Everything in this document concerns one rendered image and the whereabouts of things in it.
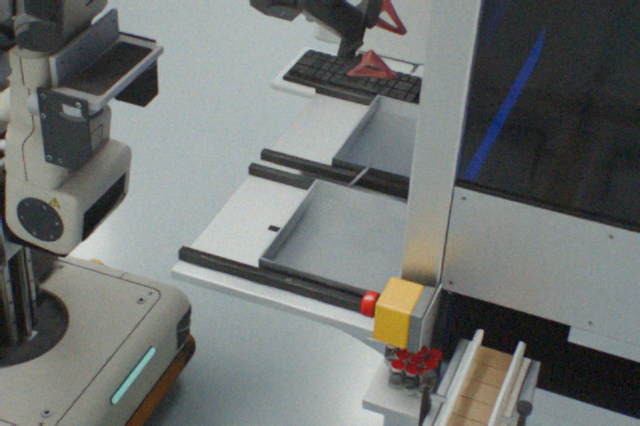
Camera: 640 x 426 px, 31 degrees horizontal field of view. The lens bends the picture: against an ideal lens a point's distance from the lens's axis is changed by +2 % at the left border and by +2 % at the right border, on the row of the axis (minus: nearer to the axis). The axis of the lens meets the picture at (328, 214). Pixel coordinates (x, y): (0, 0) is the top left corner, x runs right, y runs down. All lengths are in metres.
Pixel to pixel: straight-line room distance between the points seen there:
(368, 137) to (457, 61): 0.80
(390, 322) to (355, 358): 1.40
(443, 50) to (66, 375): 1.41
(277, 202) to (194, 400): 0.97
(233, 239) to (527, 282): 0.58
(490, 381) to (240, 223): 0.58
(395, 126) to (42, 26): 0.79
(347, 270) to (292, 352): 1.15
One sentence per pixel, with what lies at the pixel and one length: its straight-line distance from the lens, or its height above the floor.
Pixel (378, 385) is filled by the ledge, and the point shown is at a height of 0.88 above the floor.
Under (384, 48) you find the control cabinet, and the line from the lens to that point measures 2.74.
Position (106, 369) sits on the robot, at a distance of 2.65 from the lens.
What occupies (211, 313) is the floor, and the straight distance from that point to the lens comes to 3.19.
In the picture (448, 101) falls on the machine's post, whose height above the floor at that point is 1.33.
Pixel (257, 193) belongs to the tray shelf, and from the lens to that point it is 2.13.
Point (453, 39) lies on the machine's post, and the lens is 1.51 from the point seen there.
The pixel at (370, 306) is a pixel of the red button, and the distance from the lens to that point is 1.69.
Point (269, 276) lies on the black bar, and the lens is 1.90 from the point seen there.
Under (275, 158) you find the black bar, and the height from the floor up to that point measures 0.89.
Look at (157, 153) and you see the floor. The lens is 3.84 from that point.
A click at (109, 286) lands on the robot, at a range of 2.86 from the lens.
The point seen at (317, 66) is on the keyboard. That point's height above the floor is 0.83.
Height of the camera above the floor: 2.11
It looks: 36 degrees down
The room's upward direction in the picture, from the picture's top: 4 degrees clockwise
